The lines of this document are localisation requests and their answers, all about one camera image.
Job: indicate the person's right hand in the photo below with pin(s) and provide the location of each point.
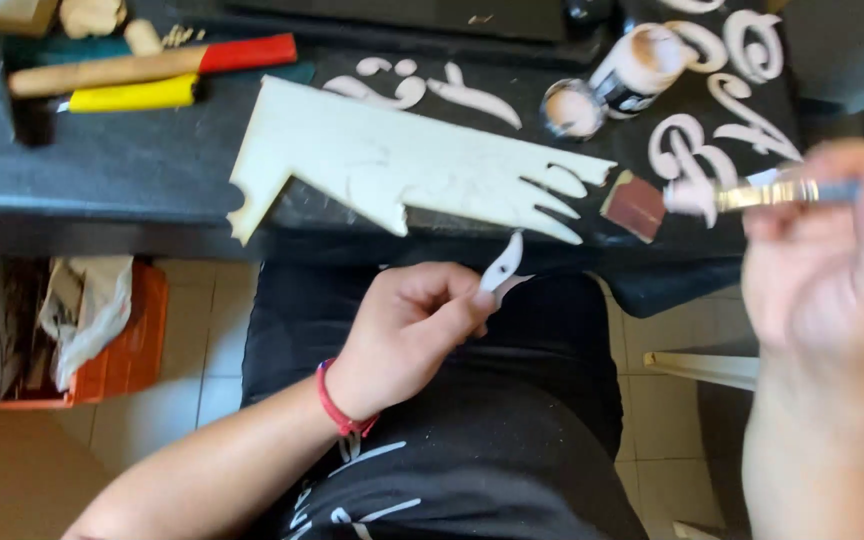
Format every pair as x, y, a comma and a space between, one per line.
829, 285

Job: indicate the person's left hand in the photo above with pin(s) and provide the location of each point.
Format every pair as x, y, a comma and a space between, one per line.
394, 337

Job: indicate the person's right fingers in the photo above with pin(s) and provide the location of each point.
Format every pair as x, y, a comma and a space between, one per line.
852, 169

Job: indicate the person's left fingers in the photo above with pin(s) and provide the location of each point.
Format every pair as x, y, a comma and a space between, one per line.
451, 289

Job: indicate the small white wooden cut-out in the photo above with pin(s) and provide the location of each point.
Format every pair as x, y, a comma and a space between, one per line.
505, 261

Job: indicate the paintbrush with metal ferrule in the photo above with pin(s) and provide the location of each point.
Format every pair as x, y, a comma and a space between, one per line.
762, 193

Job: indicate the swirled white wooden cut-out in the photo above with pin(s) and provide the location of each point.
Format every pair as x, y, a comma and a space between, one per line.
758, 131

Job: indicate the large cream wooden cut board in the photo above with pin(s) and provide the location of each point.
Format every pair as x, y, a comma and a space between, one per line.
402, 161

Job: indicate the looped white wooden cut-out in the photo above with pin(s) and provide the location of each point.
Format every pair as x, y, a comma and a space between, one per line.
711, 46
773, 49

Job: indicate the person's black clothing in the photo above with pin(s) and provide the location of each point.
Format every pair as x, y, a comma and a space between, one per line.
492, 435

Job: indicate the white wooden letter cut-out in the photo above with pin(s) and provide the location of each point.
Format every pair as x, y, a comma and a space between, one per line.
676, 150

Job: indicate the long white wooden cut-out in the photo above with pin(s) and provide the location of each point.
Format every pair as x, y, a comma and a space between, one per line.
473, 96

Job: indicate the brown sandpaper piece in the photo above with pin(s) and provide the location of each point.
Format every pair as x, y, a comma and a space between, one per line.
633, 206

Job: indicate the curved white wooden cut-out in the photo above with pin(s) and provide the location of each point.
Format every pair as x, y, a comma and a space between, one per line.
402, 94

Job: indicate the round bottle cap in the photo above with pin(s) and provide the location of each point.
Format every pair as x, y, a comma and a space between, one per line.
572, 110

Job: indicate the tiny white wooden cut-out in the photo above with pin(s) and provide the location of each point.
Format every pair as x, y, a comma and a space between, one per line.
372, 66
405, 67

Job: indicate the white paint bottle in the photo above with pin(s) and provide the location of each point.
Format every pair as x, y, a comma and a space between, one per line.
638, 67

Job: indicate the white furniture bar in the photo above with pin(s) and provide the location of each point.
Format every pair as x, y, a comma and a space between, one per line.
702, 369

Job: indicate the black tray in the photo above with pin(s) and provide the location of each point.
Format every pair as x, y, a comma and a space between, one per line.
402, 15

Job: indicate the orange crate with cloth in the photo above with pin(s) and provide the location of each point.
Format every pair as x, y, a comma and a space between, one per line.
121, 352

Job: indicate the yellow utility knife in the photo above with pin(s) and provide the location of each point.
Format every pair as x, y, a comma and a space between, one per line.
132, 95

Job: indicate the beige cylinder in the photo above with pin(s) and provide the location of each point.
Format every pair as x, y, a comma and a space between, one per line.
142, 37

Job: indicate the wooden tool with red grip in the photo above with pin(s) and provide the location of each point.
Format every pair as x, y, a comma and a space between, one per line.
117, 69

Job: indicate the beige lump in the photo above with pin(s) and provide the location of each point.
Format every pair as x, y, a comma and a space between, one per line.
91, 16

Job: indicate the brown cardboard box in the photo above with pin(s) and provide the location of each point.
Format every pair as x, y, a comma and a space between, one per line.
12, 480

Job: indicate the wooden block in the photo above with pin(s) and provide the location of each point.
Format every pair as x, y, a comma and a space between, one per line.
1, 13

